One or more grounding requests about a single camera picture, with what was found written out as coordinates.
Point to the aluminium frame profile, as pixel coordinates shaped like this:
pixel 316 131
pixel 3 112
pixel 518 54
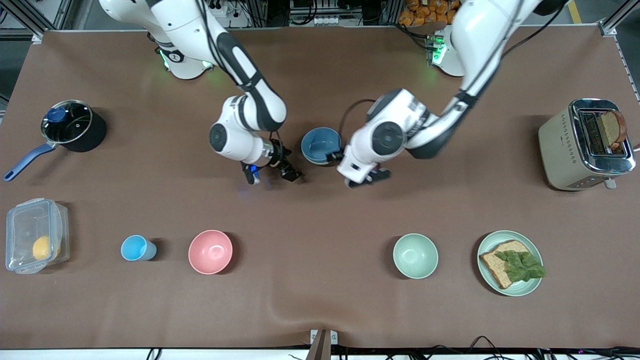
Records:
pixel 47 15
pixel 617 20

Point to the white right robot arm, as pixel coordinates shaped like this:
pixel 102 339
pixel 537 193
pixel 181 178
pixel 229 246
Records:
pixel 250 95

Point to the clear plastic lidded container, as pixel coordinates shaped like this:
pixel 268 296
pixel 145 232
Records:
pixel 22 225

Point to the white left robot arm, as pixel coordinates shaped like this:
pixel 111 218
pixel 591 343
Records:
pixel 480 40

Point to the green lettuce leaf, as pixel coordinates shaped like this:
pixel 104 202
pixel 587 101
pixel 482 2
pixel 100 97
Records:
pixel 522 267

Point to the silver beige toaster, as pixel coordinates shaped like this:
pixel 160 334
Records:
pixel 562 145

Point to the metal table clamp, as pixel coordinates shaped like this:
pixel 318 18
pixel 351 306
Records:
pixel 322 340

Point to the pale green plate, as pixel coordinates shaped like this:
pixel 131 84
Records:
pixel 487 277

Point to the small white socket strip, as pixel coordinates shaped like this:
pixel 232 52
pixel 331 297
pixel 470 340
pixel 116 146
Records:
pixel 330 21

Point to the yellow round fruit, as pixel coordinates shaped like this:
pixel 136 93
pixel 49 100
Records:
pixel 42 247

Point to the brown table cover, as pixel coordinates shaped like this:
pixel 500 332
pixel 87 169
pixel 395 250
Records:
pixel 320 225

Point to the white power strip with plugs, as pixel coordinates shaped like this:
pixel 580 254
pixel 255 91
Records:
pixel 235 20

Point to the bag of orange snacks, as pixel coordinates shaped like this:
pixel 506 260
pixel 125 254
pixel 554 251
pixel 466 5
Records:
pixel 425 12

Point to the blue bowl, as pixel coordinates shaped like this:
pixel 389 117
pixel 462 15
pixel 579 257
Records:
pixel 320 142

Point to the glass lid blue knob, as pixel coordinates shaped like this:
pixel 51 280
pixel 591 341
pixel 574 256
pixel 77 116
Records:
pixel 67 122

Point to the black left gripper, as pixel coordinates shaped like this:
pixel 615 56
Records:
pixel 334 157

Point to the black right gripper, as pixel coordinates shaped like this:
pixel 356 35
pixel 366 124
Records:
pixel 279 159

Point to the light blue cup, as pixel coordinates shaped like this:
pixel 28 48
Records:
pixel 134 248

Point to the brown toast slice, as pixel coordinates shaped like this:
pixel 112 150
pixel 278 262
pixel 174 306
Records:
pixel 612 127

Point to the pink bowl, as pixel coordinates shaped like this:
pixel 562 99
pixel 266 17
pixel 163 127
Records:
pixel 210 251

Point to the brown bread slice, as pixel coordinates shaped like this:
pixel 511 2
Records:
pixel 492 265

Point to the pale green bowl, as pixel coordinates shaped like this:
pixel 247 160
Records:
pixel 415 255

